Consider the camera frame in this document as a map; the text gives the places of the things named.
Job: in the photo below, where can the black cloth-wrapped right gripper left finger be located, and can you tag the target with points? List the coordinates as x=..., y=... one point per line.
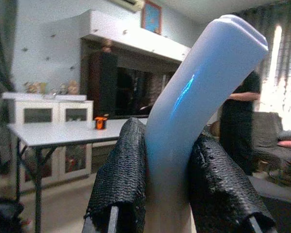
x=121, y=174

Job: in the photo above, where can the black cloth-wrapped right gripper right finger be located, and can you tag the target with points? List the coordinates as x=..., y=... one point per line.
x=218, y=189

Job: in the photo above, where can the small orange and black box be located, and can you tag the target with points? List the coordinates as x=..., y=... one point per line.
x=100, y=122

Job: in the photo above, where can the person in black clothes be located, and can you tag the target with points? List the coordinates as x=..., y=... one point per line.
x=235, y=121

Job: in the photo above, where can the white folding table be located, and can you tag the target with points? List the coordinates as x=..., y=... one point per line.
x=63, y=132

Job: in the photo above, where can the grey sofa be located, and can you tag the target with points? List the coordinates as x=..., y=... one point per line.
x=266, y=136

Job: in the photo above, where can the grey cushion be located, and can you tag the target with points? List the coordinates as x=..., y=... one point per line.
x=289, y=134

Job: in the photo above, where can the beige ornament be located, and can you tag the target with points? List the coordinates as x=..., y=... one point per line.
x=73, y=87
x=35, y=88

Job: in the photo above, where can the white glass-door cabinet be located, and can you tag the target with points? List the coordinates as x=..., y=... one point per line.
x=38, y=104

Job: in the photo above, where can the dark window curtain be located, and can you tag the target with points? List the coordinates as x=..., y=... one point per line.
x=0, y=48
x=288, y=48

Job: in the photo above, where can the red-framed blue picture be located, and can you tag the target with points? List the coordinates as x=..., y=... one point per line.
x=151, y=17

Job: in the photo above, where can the white air conditioner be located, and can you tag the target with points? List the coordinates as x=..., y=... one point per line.
x=128, y=4

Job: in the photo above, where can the dark wooden wall cabinet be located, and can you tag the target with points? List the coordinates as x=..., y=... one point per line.
x=126, y=92

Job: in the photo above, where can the white overhead wall shelf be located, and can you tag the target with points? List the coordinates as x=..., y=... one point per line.
x=116, y=26

